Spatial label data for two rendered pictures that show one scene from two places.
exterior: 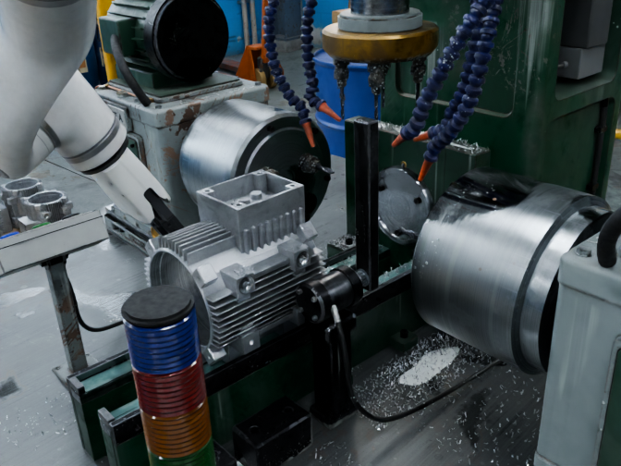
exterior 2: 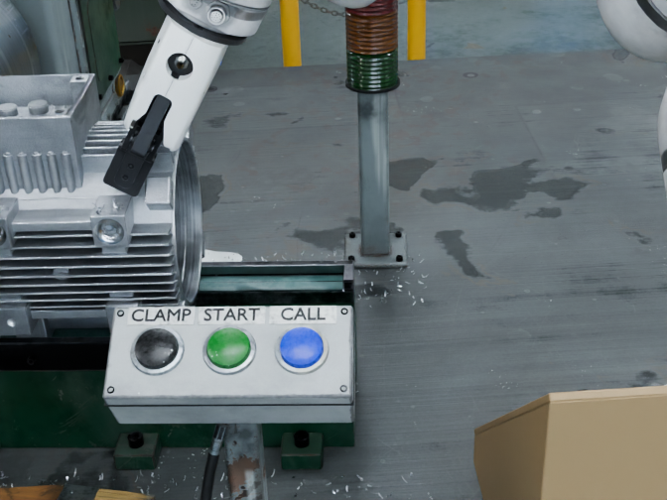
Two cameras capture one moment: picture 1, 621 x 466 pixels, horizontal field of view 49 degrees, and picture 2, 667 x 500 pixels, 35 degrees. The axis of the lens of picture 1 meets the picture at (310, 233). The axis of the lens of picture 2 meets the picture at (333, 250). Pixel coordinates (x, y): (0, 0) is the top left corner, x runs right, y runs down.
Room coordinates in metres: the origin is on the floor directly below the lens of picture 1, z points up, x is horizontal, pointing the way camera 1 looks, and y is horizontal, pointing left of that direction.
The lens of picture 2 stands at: (1.37, 0.88, 1.49)
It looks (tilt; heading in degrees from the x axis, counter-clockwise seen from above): 31 degrees down; 223
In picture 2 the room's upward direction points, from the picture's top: 2 degrees counter-clockwise
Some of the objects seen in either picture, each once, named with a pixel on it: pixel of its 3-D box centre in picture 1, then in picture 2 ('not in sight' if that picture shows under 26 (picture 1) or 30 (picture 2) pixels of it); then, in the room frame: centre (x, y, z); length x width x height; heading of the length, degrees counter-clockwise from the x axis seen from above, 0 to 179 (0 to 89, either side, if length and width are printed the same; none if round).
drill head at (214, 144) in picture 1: (240, 161); not in sight; (1.34, 0.14, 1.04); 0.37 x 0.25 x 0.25; 40
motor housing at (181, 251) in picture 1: (236, 276); (83, 223); (0.90, 0.11, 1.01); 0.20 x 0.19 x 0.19; 131
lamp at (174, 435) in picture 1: (176, 416); (371, 27); (0.49, 0.13, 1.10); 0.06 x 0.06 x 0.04
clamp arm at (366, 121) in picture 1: (366, 208); not in sight; (0.88, -0.08, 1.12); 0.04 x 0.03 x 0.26; 130
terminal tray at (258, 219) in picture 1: (251, 211); (23, 133); (0.92, 0.08, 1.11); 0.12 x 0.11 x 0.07; 131
